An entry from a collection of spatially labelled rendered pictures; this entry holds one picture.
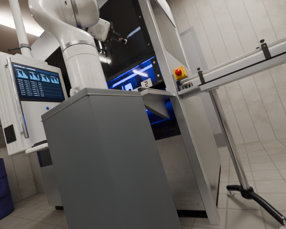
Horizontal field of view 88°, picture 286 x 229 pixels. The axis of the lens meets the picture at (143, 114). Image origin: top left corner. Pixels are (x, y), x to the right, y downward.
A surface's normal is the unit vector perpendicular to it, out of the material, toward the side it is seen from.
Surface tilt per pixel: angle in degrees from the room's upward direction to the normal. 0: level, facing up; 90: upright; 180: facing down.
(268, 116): 90
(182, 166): 90
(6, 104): 90
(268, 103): 90
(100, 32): 119
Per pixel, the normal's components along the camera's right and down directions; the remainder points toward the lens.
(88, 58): 0.58, -0.24
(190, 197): -0.49, 0.07
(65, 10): 0.38, 0.54
